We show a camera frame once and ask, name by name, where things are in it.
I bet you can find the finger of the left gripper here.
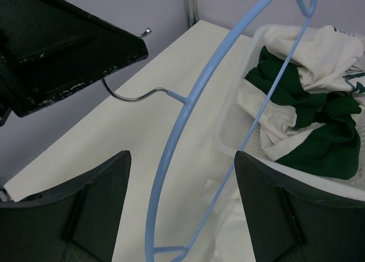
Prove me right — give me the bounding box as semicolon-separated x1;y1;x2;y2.
1;0;148;118

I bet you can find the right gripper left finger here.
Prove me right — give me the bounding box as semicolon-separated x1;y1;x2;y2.
1;151;131;261

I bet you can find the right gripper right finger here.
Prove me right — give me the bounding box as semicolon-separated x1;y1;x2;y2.
234;151;364;261

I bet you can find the green and white t shirt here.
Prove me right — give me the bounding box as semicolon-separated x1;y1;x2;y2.
237;25;364;180

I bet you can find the light blue hanger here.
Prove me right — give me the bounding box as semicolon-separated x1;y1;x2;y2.
101;0;318;261

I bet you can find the white plastic basket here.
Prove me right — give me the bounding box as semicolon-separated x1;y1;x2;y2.
214;24;364;200

